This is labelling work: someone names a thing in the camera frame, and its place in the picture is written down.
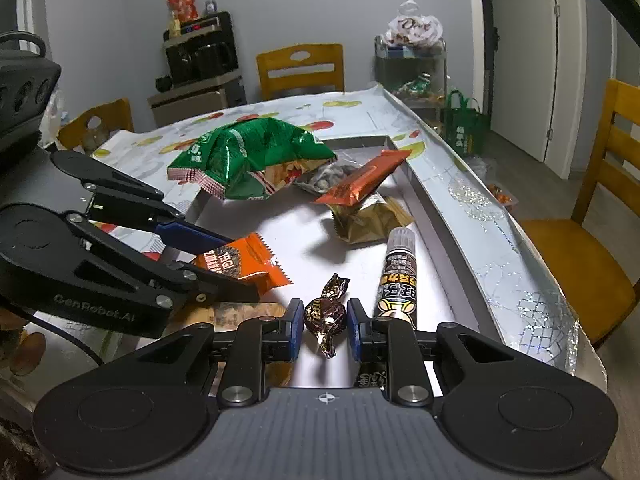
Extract small orange snack packet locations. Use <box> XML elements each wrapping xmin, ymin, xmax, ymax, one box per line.
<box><xmin>192</xmin><ymin>232</ymin><xmax>292</xmax><ymax>297</ymax></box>

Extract green tote bag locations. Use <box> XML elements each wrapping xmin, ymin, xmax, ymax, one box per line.
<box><xmin>443</xmin><ymin>89</ymin><xmax>489</xmax><ymax>157</ymax></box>

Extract gold foil snack packet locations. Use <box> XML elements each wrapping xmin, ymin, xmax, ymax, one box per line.
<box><xmin>329</xmin><ymin>192</ymin><xmax>416</xmax><ymax>246</ymax></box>

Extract orange packets on floor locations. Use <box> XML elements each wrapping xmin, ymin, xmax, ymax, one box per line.
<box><xmin>486</xmin><ymin>182</ymin><xmax>522</xmax><ymax>209</ymax></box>

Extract wooden chair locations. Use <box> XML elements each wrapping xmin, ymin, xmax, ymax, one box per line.
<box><xmin>57</xmin><ymin>98</ymin><xmax>135</xmax><ymax>152</ymax></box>
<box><xmin>519</xmin><ymin>78</ymin><xmax>640</xmax><ymax>347</ymax></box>
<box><xmin>256</xmin><ymin>43</ymin><xmax>346</xmax><ymax>102</ymax></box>

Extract black water dispenser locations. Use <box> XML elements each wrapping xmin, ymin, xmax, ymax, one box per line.
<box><xmin>147</xmin><ymin>11</ymin><xmax>248</xmax><ymax>129</ymax></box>

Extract brown foil candy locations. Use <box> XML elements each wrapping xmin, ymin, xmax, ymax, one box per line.
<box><xmin>303</xmin><ymin>272</ymin><xmax>352</xmax><ymax>359</ymax></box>

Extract white plastic shopping bag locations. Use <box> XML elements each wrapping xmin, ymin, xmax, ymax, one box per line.
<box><xmin>384</xmin><ymin>0</ymin><xmax>444</xmax><ymax>49</ymax></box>

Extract metal trolley rack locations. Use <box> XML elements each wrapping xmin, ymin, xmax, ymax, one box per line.
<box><xmin>374</xmin><ymin>35</ymin><xmax>449</xmax><ymax>127</ymax></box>

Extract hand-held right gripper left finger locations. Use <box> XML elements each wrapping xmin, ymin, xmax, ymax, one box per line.
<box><xmin>127</xmin><ymin>299</ymin><xmax>305</xmax><ymax>406</ymax></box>

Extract black cable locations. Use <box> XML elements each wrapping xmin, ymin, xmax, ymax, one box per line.
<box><xmin>19</xmin><ymin>309</ymin><xmax>107</xmax><ymax>367</ymax></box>

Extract black snack tube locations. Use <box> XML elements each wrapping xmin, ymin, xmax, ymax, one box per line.
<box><xmin>354</xmin><ymin>227</ymin><xmax>417</xmax><ymax>389</ymax></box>

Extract brown round object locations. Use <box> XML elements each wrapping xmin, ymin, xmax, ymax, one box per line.
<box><xmin>9</xmin><ymin>332</ymin><xmax>47</xmax><ymax>377</ymax></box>

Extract red snack bag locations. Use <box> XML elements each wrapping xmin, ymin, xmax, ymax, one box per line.
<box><xmin>166</xmin><ymin>0</ymin><xmax>199</xmax><ymax>24</ymax></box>

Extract green packets in rack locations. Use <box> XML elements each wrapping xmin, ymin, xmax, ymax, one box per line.
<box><xmin>394</xmin><ymin>75</ymin><xmax>442</xmax><ymax>104</ymax></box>

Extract round bread in plastic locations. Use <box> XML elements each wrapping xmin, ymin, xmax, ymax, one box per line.
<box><xmin>170</xmin><ymin>301</ymin><xmax>293</xmax><ymax>388</ymax></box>

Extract orange snack bar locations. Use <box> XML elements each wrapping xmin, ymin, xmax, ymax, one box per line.
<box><xmin>314</xmin><ymin>148</ymin><xmax>414</xmax><ymax>207</ymax></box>

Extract clear plastic bag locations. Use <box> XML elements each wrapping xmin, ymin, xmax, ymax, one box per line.
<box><xmin>39</xmin><ymin>89</ymin><xmax>69</xmax><ymax>147</ymax></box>

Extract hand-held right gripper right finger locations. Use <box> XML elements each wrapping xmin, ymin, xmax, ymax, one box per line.
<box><xmin>347</xmin><ymin>298</ymin><xmax>516</xmax><ymax>406</ymax></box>

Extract green snack bag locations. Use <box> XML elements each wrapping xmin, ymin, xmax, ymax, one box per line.
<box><xmin>166</xmin><ymin>116</ymin><xmax>337</xmax><ymax>202</ymax></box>

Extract grey cardboard box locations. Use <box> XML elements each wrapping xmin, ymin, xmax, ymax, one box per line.
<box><xmin>191</xmin><ymin>134</ymin><xmax>482</xmax><ymax>391</ymax></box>

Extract white door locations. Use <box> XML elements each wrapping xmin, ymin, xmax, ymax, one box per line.
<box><xmin>487</xmin><ymin>0</ymin><xmax>559</xmax><ymax>164</ymax></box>

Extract grey door frame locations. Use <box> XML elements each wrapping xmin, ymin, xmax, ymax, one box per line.
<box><xmin>564</xmin><ymin>0</ymin><xmax>640</xmax><ymax>182</ymax></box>

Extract clear snack packet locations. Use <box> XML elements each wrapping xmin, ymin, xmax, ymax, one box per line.
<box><xmin>294</xmin><ymin>159</ymin><xmax>367</xmax><ymax>197</ymax></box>

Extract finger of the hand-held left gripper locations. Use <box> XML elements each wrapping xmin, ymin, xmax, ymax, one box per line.
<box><xmin>30</xmin><ymin>211</ymin><xmax>261</xmax><ymax>339</ymax></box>
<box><xmin>50</xmin><ymin>150</ymin><xmax>234</xmax><ymax>257</ymax></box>

